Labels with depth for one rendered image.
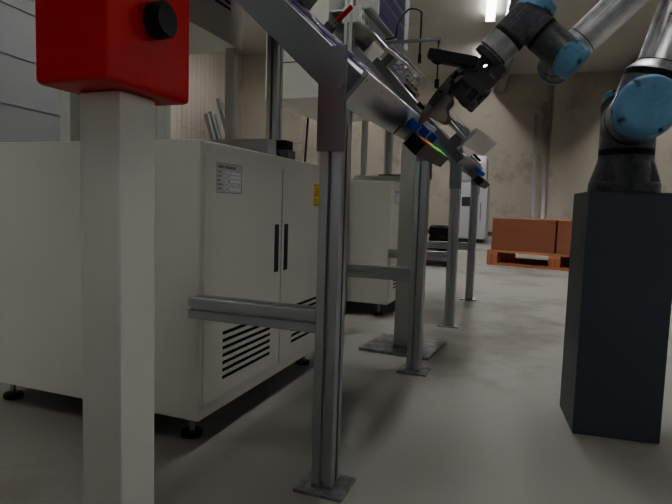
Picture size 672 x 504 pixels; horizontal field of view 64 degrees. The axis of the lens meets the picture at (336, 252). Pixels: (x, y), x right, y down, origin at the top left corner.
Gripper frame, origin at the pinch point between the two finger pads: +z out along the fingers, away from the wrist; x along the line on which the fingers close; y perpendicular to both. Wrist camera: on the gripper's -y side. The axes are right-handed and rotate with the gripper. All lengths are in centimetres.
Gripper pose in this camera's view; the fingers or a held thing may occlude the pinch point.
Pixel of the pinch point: (421, 117)
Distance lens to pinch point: 129.9
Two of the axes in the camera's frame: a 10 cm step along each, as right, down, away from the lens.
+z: -6.6, 6.9, 3.0
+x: 3.5, -0.7, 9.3
